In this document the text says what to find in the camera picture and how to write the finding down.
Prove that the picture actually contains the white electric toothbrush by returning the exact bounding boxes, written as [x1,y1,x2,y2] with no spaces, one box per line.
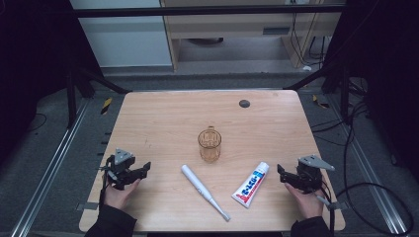
[180,164,231,222]

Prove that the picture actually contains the light wooden desk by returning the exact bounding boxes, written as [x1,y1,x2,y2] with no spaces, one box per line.
[160,0,342,72]

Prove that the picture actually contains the clear amber glass cup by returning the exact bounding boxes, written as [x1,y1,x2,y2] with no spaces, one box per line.
[197,125,222,164]

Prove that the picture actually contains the black curtain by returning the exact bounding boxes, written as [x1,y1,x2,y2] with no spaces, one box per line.
[0,0,100,159]
[324,0,419,179]

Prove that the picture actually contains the aluminium floor rail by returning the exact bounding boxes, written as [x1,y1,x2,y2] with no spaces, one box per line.
[329,95,409,236]
[9,98,90,237]

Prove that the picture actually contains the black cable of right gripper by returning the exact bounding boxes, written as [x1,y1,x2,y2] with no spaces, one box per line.
[314,184,336,237]

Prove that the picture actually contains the long black looped floor cable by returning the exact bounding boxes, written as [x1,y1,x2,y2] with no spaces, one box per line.
[335,98,414,236]

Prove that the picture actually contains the black horizontal frame bar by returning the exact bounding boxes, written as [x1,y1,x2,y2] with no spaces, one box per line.
[73,4,345,18]

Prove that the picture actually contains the white toothpaste tube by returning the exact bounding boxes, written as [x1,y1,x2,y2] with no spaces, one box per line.
[231,161,270,209]

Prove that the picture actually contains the black cables under desk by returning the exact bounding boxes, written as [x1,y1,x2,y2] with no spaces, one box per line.
[290,13,328,67]

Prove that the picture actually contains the white cabinet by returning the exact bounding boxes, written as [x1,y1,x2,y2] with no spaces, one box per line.
[69,0,173,68]

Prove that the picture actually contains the person's right hand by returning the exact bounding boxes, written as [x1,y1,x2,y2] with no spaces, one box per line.
[285,183,325,221]

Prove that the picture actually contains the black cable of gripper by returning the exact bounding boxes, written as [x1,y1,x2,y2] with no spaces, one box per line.
[314,184,336,237]
[98,157,115,211]

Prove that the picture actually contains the person's left hand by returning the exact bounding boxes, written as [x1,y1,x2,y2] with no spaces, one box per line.
[104,179,142,211]

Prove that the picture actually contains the thin black floor cable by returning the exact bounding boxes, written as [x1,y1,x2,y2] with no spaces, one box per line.
[28,113,47,132]

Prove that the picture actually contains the grey metal table bracket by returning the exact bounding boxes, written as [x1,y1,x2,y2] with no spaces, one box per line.
[76,201,99,211]
[329,200,349,211]

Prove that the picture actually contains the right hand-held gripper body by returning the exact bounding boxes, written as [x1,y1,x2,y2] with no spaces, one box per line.
[294,154,336,194]

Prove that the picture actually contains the black metal stand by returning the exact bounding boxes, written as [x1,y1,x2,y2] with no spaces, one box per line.
[285,62,351,122]
[65,65,131,129]

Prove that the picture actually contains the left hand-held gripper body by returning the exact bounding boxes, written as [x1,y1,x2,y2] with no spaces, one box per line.
[105,148,136,192]

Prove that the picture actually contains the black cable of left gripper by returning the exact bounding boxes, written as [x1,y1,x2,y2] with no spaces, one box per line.
[98,157,115,211]

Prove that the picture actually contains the yellow black striped tape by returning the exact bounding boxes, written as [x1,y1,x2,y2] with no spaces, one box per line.
[100,97,113,116]
[311,94,330,110]

